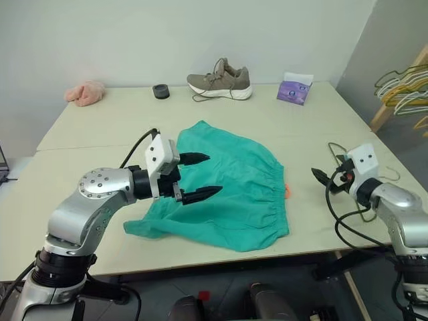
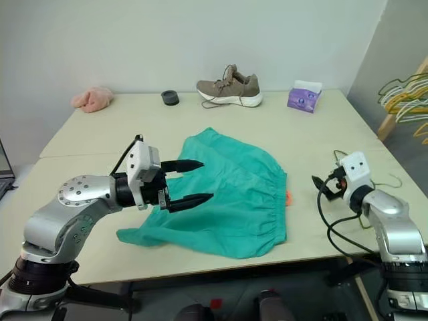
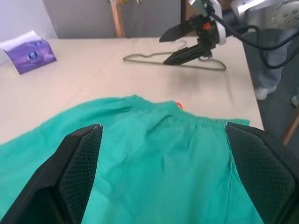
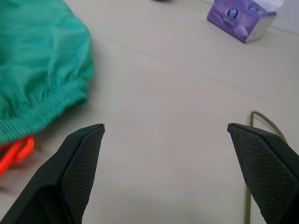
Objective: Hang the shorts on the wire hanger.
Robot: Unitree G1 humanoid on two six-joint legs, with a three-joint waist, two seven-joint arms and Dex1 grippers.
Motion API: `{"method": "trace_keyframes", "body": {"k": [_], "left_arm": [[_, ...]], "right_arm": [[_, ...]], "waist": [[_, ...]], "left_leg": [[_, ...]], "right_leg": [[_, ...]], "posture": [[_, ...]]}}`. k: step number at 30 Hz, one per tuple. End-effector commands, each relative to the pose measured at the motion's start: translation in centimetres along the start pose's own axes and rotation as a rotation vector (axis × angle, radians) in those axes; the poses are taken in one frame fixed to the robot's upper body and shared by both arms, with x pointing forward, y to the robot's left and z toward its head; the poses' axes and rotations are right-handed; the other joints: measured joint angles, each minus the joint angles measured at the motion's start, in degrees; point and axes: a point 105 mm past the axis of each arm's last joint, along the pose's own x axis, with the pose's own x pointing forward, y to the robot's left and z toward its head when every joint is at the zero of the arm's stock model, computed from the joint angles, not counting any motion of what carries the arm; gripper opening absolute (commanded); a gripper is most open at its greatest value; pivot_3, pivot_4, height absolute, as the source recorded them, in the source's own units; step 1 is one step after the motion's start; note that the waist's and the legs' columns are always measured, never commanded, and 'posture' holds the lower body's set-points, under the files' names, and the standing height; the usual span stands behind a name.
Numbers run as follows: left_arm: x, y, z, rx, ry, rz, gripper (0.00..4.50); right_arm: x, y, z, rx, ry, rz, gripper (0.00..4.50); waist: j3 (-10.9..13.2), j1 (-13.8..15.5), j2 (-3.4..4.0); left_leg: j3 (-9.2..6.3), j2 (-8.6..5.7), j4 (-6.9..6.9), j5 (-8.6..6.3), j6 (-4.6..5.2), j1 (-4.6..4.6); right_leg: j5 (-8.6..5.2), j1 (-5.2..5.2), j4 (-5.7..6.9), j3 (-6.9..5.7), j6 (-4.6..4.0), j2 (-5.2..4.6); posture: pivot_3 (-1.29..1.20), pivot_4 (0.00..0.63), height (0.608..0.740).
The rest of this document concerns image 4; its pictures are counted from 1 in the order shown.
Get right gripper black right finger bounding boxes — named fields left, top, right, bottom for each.
left=227, top=122, right=299, bottom=224

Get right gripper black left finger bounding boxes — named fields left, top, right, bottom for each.
left=0, top=123, right=106, bottom=224

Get green shorts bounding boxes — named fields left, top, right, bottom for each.
left=0, top=0, right=95, bottom=145

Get purple tissue pack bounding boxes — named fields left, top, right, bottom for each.
left=206, top=0, right=285, bottom=44

